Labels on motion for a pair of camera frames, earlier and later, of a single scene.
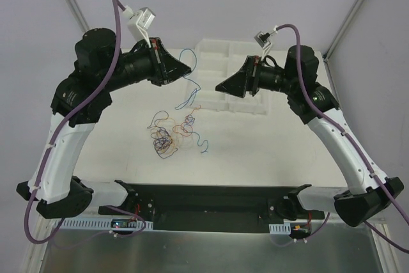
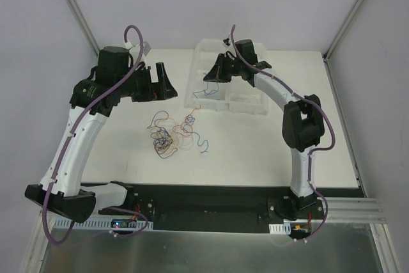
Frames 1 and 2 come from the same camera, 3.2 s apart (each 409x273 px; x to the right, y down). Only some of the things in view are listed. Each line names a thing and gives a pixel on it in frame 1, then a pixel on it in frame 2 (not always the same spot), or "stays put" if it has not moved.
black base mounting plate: x=212 y=208 stays put
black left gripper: x=158 y=62 -> x=153 y=84
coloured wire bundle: x=164 y=128 stays put
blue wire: x=196 y=89 -> x=204 y=91
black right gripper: x=251 y=76 -> x=228 y=68
